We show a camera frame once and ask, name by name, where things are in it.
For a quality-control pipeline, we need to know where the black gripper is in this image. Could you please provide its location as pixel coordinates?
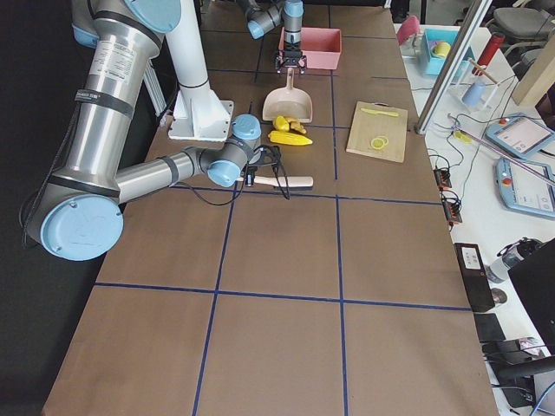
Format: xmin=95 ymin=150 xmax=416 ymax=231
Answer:
xmin=245 ymin=145 xmax=281 ymax=186
xmin=274 ymin=50 xmax=307 ymax=75

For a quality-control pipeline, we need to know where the beige brush with black bristles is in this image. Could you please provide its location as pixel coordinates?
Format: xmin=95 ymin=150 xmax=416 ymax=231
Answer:
xmin=249 ymin=176 xmax=313 ymax=189

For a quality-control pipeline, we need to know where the beige plastic dustpan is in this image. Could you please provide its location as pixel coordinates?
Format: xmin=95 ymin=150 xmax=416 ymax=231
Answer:
xmin=262 ymin=68 xmax=313 ymax=123

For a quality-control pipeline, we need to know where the yellow toy corn cob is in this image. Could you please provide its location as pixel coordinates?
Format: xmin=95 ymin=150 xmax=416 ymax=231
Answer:
xmin=268 ymin=130 xmax=313 ymax=146

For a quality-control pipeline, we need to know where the yellow toy potato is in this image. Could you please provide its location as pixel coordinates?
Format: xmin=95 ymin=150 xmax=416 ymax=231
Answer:
xmin=272 ymin=115 xmax=291 ymax=132

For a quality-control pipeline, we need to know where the tan toy ginger root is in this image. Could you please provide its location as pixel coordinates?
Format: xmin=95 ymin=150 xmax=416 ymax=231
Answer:
xmin=287 ymin=119 xmax=307 ymax=134

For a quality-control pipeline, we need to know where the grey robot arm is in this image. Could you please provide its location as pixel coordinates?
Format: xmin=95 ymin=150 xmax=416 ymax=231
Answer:
xmin=237 ymin=0 xmax=307 ymax=74
xmin=23 ymin=1 xmax=263 ymax=261

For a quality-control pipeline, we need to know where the pink plastic bin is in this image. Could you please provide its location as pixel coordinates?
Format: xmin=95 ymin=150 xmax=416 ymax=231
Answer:
xmin=301 ymin=27 xmax=342 ymax=70

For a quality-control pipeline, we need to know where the bamboo cutting board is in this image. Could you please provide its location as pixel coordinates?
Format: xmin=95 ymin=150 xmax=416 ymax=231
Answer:
xmin=346 ymin=101 xmax=408 ymax=163

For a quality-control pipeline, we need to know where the green plastic toy knife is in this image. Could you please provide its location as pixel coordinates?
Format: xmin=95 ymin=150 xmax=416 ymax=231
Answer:
xmin=361 ymin=107 xmax=399 ymax=118

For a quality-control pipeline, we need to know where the pink cloth on rack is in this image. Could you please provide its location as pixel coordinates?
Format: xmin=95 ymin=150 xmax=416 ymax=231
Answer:
xmin=396 ymin=16 xmax=421 ymax=45

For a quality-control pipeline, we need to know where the teal tray of blocks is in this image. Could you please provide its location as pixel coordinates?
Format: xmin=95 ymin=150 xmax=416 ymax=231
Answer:
xmin=417 ymin=29 xmax=458 ymax=76

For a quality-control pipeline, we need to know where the yellow plastic cup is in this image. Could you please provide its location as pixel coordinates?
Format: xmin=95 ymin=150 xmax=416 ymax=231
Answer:
xmin=431 ymin=41 xmax=451 ymax=60

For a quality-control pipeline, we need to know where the blue cup on stand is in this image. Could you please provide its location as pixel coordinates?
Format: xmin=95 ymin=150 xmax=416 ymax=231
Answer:
xmin=461 ymin=80 xmax=486 ymax=107

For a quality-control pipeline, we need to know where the red cylinder bottle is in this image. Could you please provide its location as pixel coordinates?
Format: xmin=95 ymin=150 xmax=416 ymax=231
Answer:
xmin=477 ymin=32 xmax=506 ymax=68

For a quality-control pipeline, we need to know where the white reacher stick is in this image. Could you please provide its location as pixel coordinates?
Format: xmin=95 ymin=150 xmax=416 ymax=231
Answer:
xmin=454 ymin=117 xmax=554 ymax=186

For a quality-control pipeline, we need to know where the blue teach pendant tablet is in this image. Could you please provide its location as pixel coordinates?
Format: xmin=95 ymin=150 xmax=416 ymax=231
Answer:
xmin=486 ymin=113 xmax=554 ymax=159
xmin=495 ymin=158 xmax=554 ymax=218

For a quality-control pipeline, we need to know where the black power box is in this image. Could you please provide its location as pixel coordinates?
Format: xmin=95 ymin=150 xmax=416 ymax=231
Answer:
xmin=454 ymin=243 xmax=495 ymax=313

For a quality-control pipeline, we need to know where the aluminium frame post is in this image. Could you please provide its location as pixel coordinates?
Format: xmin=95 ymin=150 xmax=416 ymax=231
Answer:
xmin=415 ymin=0 xmax=492 ymax=135

